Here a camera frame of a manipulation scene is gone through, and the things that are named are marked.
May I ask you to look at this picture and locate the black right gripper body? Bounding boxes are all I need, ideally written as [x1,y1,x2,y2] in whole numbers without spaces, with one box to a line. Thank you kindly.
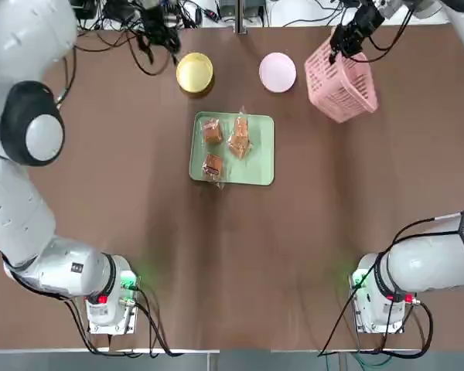
[350,2,386,39]

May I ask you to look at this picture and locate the small pink slotted basket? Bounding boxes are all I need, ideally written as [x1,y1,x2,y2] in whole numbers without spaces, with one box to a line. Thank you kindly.
[304,38,379,124]

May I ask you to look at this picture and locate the green rectangular tray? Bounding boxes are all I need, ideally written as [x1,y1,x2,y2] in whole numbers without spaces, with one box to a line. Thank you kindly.
[189,111,275,188]

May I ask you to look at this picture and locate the white round plate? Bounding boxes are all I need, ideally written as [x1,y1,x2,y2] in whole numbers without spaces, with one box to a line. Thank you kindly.
[259,52,297,93]

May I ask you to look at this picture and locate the yellow round plate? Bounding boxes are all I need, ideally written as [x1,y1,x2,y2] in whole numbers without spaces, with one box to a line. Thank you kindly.
[176,53,213,94]

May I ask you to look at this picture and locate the aluminium camera post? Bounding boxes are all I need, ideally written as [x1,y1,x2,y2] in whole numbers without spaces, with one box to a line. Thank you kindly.
[234,0,247,35]

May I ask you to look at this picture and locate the black desk cable bundle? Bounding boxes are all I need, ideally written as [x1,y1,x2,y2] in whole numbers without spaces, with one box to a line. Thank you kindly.
[77,0,202,77]

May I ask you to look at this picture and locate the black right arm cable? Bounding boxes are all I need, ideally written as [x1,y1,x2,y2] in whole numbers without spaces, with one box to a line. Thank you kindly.
[319,7,464,356]

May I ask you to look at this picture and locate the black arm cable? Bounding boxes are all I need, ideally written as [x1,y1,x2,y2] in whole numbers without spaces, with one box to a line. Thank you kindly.
[0,44,220,356]
[319,7,464,356]

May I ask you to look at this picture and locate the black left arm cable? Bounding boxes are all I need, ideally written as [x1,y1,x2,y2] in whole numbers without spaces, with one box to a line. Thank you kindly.
[0,44,220,356]

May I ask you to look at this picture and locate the green network cable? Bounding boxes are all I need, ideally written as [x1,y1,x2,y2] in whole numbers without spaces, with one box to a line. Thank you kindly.
[324,349,395,366]

